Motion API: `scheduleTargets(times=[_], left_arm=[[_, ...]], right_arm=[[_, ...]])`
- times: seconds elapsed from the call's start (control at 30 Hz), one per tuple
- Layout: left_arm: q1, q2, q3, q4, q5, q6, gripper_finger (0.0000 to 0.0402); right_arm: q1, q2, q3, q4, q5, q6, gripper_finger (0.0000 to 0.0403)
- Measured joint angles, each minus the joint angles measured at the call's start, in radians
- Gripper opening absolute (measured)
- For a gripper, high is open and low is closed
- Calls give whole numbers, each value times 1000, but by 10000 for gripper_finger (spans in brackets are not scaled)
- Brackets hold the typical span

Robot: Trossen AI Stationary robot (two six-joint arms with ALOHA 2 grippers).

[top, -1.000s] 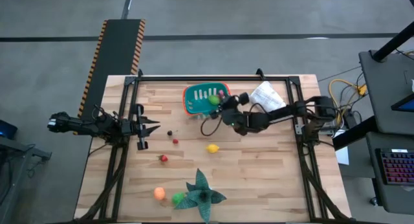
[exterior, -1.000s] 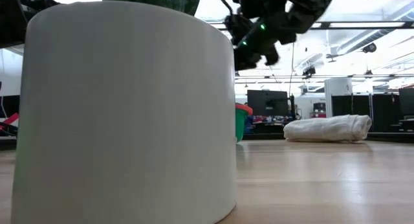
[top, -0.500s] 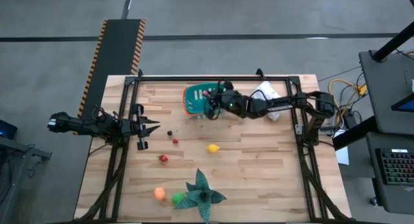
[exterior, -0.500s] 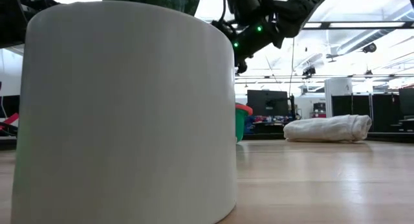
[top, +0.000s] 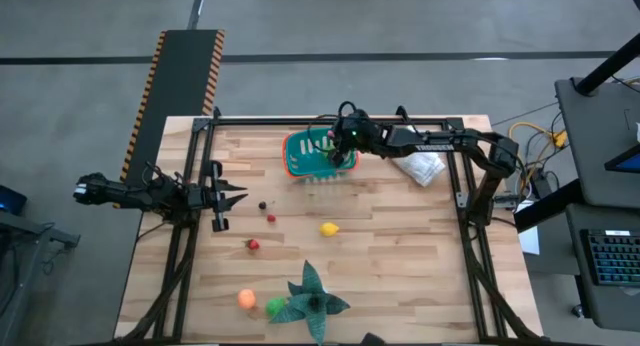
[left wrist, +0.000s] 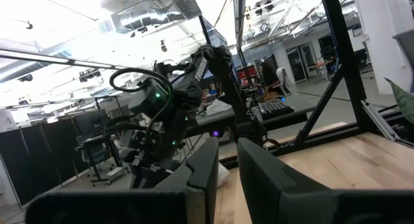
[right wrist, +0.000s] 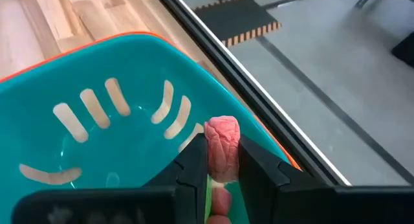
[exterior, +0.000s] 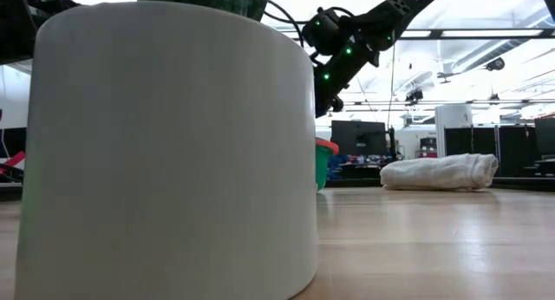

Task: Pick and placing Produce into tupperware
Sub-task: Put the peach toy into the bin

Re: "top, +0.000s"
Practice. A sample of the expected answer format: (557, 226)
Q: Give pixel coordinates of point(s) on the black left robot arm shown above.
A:
(125, 193)

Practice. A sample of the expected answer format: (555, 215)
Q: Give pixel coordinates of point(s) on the black table-level camera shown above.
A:
(372, 340)

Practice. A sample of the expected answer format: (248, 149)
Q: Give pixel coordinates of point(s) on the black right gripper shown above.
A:
(365, 136)

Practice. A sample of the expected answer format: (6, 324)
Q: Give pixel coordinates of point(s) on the black backlit keyboard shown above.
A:
(612, 258)

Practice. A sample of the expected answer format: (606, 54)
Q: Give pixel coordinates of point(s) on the tablet blue screen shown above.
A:
(625, 162)

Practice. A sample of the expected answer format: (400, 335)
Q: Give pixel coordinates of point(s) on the blue object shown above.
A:
(11, 200)

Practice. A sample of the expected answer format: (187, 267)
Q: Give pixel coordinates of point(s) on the orange toy fruit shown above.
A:
(246, 299)

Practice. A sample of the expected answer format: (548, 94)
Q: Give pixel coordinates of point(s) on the white folded cloth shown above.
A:
(422, 168)

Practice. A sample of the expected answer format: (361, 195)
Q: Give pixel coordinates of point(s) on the yellow toy lemon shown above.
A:
(328, 229)

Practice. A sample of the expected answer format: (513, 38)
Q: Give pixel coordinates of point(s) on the green artificial plant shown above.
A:
(310, 286)

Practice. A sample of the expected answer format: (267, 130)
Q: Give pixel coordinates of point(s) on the black mat orange striped edges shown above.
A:
(180, 86)

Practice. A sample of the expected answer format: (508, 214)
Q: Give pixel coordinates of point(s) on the teal basket orange rim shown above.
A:
(305, 163)

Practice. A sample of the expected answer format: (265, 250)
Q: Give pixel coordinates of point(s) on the small red toy fruit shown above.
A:
(271, 218)

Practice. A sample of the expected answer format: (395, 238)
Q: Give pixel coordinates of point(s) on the long black floor strip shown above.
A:
(350, 57)

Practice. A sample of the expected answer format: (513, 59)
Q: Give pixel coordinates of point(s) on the red toy strawberry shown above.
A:
(253, 244)

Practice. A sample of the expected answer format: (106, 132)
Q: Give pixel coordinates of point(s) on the black pole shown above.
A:
(607, 63)

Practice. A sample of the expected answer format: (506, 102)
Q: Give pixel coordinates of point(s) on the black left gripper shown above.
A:
(220, 223)

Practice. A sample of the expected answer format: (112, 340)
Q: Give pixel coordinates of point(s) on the short black floor strip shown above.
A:
(196, 8)

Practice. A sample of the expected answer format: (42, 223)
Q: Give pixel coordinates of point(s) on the dark toy berry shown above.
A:
(262, 205)

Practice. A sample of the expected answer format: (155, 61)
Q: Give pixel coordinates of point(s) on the round green toy fruit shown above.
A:
(274, 306)

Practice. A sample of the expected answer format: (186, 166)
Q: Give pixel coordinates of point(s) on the white paper sheet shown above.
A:
(530, 236)

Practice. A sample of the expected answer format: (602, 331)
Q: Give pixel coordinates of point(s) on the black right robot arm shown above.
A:
(435, 142)

